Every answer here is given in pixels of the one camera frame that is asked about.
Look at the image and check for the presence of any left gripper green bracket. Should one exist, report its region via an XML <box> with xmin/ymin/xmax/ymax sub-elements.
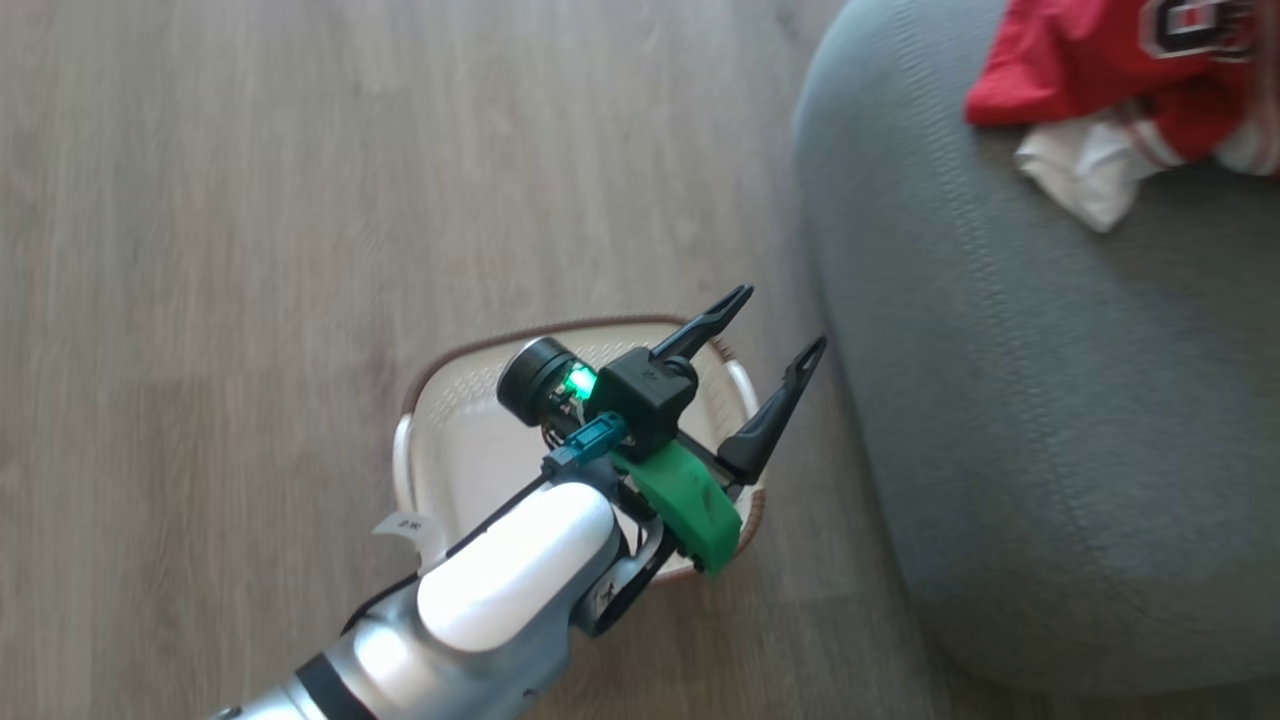
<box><xmin>496</xmin><ymin>284</ymin><xmax>830</xmax><ymax>578</ymax></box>

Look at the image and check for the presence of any red clothing with white trim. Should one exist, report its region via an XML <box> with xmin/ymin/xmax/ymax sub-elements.
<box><xmin>964</xmin><ymin>0</ymin><xmax>1280</xmax><ymax>234</ymax></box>

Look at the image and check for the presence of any white laundry basket brown rim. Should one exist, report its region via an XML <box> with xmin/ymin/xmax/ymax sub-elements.
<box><xmin>392</xmin><ymin>315</ymin><xmax>768</xmax><ymax>587</ymax></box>

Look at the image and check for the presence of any grey fabric sofa seat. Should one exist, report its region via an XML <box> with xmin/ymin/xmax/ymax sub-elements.
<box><xmin>792</xmin><ymin>0</ymin><xmax>1280</xmax><ymax>698</ymax></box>

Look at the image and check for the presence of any white paper tag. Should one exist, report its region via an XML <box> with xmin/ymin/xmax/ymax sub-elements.
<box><xmin>371</xmin><ymin>511</ymin><xmax>443</xmax><ymax>563</ymax></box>

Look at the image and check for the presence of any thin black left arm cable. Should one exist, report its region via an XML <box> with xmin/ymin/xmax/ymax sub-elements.
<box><xmin>340</xmin><ymin>411</ymin><xmax>633</xmax><ymax>637</ymax></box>

